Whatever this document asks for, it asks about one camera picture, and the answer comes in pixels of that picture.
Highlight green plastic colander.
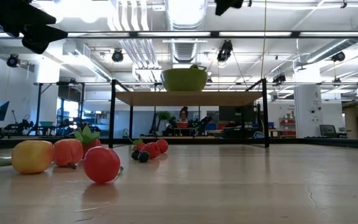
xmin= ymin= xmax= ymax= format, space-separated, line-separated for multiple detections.
xmin=160 ymin=64 xmax=209 ymax=92

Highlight orange toy peach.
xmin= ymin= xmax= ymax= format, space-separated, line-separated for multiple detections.
xmin=52 ymin=138 xmax=84 ymax=170

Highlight yellow-orange toy peach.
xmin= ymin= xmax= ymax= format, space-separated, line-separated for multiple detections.
xmin=11 ymin=139 xmax=55 ymax=175

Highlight red toy raspberry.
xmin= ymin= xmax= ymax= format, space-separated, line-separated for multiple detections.
xmin=144 ymin=141 xmax=161 ymax=159

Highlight overhead LED light bar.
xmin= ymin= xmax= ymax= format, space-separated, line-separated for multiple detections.
xmin=0 ymin=30 xmax=358 ymax=39

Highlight black ceiling spotlight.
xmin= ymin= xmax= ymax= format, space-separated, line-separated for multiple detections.
xmin=331 ymin=51 xmax=347 ymax=63
xmin=272 ymin=73 xmax=287 ymax=84
xmin=111 ymin=48 xmax=125 ymax=63
xmin=6 ymin=54 xmax=21 ymax=68

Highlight wooden shelf riser black legs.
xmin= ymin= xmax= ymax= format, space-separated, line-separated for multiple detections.
xmin=108 ymin=78 xmax=270 ymax=149

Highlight black monitor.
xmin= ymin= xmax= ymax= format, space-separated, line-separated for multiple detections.
xmin=218 ymin=105 xmax=257 ymax=123

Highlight person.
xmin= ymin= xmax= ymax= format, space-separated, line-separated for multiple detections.
xmin=178 ymin=106 xmax=190 ymax=128

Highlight white pillar with sign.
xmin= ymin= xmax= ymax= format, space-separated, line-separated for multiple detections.
xmin=293 ymin=84 xmax=323 ymax=138

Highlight white shelf red boxes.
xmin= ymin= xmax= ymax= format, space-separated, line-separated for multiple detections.
xmin=278 ymin=117 xmax=296 ymax=138

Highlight small dark desk monitor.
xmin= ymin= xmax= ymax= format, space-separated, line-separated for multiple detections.
xmin=319 ymin=124 xmax=337 ymax=138

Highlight black overhead camera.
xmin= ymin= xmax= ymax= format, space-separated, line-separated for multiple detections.
xmin=216 ymin=39 xmax=234 ymax=63

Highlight thin hanging cable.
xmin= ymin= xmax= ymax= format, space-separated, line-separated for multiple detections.
xmin=260 ymin=0 xmax=268 ymax=80

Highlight black background workstation frame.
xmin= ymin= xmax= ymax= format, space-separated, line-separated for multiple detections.
xmin=32 ymin=81 xmax=88 ymax=136

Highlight black aluminium frame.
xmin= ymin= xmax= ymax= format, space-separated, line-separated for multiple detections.
xmin=0 ymin=136 xmax=358 ymax=149

